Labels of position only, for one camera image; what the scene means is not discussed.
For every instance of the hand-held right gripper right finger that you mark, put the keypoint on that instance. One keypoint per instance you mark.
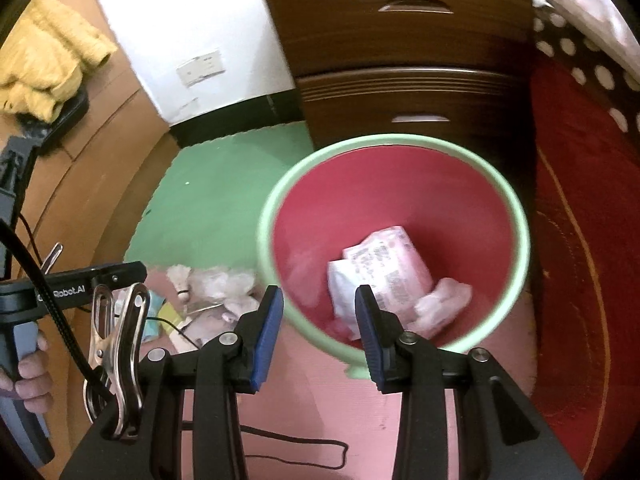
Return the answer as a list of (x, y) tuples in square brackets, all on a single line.
[(371, 350)]

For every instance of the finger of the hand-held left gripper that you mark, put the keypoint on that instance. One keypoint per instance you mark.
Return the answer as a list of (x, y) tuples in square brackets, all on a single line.
[(125, 272)]

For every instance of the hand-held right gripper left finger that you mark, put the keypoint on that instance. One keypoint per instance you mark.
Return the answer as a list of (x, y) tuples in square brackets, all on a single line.
[(267, 345)]

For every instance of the pink printed packet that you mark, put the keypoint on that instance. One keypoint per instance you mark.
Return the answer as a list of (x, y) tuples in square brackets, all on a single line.
[(395, 265)]

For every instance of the red plastic bucket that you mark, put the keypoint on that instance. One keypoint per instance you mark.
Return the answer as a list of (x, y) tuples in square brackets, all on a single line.
[(350, 185)]

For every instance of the person's left hand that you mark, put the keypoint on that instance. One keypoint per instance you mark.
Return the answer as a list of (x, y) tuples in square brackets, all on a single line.
[(35, 385)]

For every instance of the metal spring clip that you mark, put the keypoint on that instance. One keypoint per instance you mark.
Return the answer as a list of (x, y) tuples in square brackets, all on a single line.
[(52, 257), (125, 360)]

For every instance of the white feather shuttlecock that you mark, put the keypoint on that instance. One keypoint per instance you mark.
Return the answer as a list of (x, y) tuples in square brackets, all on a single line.
[(179, 280)]

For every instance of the clear zip plastic bag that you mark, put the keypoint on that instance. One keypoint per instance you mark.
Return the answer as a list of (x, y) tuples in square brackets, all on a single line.
[(210, 320)]

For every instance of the white packet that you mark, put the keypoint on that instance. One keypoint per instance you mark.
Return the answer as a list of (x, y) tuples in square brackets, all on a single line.
[(342, 290)]

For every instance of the crumpled clear plastic bag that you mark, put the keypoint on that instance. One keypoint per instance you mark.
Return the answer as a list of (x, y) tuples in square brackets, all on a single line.
[(222, 282)]

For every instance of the pink foam mat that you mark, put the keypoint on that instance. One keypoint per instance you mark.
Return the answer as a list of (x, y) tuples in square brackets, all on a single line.
[(320, 410)]

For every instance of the white crumpled paper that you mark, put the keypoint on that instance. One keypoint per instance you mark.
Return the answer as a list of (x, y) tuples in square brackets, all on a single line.
[(442, 305)]

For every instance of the wooden wardrobe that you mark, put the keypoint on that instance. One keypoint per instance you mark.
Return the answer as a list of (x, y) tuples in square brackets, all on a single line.
[(100, 170)]

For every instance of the green foam mat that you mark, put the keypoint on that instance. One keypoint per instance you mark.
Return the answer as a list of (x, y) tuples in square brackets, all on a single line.
[(210, 185)]

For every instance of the black bag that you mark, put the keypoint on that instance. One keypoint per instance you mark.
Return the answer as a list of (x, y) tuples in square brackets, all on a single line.
[(70, 110)]

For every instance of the red blanket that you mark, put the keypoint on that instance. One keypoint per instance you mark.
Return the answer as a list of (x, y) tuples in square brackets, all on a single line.
[(575, 260)]

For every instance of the wooden drawer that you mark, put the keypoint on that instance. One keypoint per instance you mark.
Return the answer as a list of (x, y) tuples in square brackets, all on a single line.
[(350, 35), (360, 125)]

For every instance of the yellow jacket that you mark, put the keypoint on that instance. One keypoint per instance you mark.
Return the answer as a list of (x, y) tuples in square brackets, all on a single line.
[(45, 55)]

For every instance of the wooden drawer cabinet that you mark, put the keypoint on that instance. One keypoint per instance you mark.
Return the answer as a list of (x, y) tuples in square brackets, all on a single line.
[(400, 50)]

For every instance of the polka dot cloth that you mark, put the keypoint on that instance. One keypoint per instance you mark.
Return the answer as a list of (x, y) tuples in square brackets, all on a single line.
[(585, 60)]

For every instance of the floral bedding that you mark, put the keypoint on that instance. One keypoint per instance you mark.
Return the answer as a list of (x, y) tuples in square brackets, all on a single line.
[(590, 10)]

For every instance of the white wall socket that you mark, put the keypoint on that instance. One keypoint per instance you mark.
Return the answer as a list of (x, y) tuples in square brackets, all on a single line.
[(202, 67)]

